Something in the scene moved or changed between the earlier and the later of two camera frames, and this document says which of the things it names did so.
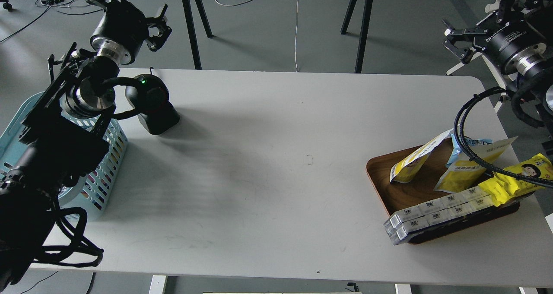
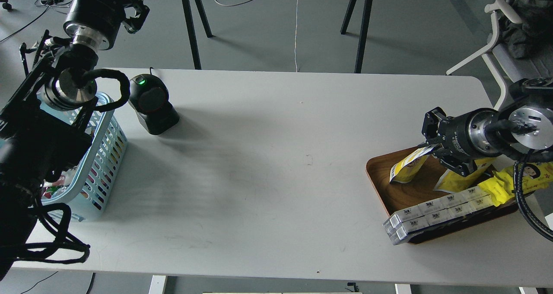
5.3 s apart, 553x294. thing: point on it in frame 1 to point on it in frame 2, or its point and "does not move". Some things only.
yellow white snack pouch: x=403 y=171 does not move
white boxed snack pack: x=446 y=209 does not move
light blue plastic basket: x=90 y=194 does not move
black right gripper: x=515 y=46 to x=466 y=134
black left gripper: x=123 y=30 to x=93 y=20
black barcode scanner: x=150 y=100 does not move
